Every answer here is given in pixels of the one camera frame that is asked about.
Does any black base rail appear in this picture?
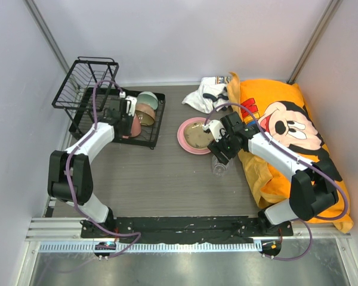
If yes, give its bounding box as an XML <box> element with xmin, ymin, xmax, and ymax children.
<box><xmin>80</xmin><ymin>216</ymin><xmax>295</xmax><ymax>244</ymax></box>

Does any clear glass cup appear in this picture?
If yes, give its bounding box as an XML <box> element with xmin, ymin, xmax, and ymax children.
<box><xmin>211</xmin><ymin>156</ymin><xmax>233</xmax><ymax>177</ymax></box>

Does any light green bowl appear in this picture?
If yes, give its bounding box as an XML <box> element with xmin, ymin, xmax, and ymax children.
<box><xmin>137</xmin><ymin>91</ymin><xmax>159</xmax><ymax>110</ymax></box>

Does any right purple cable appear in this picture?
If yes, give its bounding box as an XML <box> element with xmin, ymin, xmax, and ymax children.
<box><xmin>204</xmin><ymin>102</ymin><xmax>352</xmax><ymax>262</ymax></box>

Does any black wire dish rack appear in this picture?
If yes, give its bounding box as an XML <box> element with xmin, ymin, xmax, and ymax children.
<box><xmin>52</xmin><ymin>57</ymin><xmax>165</xmax><ymax>150</ymax></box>

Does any cream floral plate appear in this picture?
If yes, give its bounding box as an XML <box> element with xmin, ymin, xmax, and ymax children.
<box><xmin>183</xmin><ymin>121</ymin><xmax>214</xmax><ymax>150</ymax></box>

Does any white slotted cable duct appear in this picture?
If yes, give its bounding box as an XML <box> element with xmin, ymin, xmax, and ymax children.
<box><xmin>39</xmin><ymin>240</ymin><xmax>262</xmax><ymax>253</ymax></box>

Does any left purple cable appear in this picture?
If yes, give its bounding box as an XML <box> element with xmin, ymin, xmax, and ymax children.
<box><xmin>65</xmin><ymin>79</ymin><xmax>142</xmax><ymax>259</ymax></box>

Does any brown bowl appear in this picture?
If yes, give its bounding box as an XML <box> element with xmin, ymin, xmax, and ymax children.
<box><xmin>135</xmin><ymin>103</ymin><xmax>156</xmax><ymax>126</ymax></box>

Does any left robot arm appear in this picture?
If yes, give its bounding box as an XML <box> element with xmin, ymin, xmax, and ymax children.
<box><xmin>47</xmin><ymin>96</ymin><xmax>137</xmax><ymax>238</ymax></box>

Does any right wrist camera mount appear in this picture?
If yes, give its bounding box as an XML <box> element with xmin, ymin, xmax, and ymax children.
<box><xmin>202</xmin><ymin>120</ymin><xmax>226</xmax><ymax>142</ymax></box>

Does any white printed t-shirt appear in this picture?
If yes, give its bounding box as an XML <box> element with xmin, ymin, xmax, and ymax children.
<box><xmin>182</xmin><ymin>76</ymin><xmax>232</xmax><ymax>114</ymax></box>

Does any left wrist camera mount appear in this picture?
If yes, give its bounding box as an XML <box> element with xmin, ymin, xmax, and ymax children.
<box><xmin>119</xmin><ymin>91</ymin><xmax>137</xmax><ymax>117</ymax></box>

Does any orange cartoon pillow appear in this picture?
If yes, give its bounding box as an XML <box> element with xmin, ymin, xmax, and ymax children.
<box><xmin>226</xmin><ymin>71</ymin><xmax>354</xmax><ymax>234</ymax></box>

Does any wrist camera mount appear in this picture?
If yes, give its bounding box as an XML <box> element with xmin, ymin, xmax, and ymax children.
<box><xmin>119</xmin><ymin>91</ymin><xmax>137</xmax><ymax>117</ymax></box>
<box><xmin>202</xmin><ymin>120</ymin><xmax>226</xmax><ymax>142</ymax></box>

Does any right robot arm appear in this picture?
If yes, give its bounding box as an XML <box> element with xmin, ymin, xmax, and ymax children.
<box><xmin>202</xmin><ymin>112</ymin><xmax>341</xmax><ymax>235</ymax></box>

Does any pink plate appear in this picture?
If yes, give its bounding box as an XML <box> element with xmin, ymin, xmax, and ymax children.
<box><xmin>177</xmin><ymin>117</ymin><xmax>212</xmax><ymax>155</ymax></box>

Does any clear textured glass plate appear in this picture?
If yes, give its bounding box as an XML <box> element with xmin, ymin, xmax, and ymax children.
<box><xmin>184</xmin><ymin>122</ymin><xmax>212</xmax><ymax>148</ymax></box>

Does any pink mug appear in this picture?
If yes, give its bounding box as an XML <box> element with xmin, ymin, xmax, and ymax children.
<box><xmin>122</xmin><ymin>114</ymin><xmax>141</xmax><ymax>139</ymax></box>

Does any purple cable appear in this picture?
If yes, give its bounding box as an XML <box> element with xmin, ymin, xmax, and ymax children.
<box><xmin>65</xmin><ymin>79</ymin><xmax>142</xmax><ymax>259</ymax></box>
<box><xmin>204</xmin><ymin>102</ymin><xmax>352</xmax><ymax>262</ymax></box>

